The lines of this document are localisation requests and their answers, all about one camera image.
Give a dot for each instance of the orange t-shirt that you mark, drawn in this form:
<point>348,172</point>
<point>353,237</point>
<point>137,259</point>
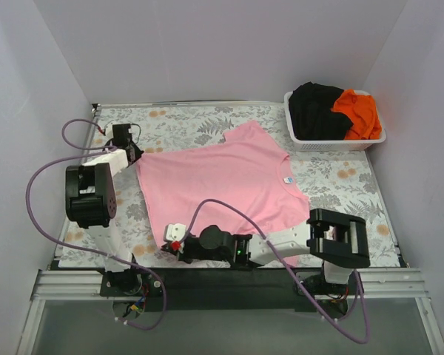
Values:
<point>362,112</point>

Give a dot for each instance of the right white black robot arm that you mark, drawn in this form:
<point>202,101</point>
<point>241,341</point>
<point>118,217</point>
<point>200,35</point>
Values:
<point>338,239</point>

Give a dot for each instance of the black t-shirt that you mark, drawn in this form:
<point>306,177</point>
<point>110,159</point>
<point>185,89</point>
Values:
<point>310,107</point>

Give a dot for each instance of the pink t-shirt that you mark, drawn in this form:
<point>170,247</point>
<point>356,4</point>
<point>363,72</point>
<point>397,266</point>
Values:
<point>243,181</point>

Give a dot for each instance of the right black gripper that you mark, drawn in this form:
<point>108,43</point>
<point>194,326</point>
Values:
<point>181,250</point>

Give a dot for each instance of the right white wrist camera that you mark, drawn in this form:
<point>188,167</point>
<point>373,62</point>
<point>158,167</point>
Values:
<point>174,235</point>

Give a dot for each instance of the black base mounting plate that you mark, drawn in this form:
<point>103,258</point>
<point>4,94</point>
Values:
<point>202,289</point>

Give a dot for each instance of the white plastic laundry basket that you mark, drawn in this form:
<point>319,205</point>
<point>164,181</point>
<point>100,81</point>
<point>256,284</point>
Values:
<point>328,146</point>

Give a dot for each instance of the floral patterned table mat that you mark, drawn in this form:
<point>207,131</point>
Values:
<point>340,181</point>

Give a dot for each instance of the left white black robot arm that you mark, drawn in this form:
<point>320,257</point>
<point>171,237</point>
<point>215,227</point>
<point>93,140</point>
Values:
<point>91,202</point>

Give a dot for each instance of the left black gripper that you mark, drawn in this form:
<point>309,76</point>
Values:
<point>134,154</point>

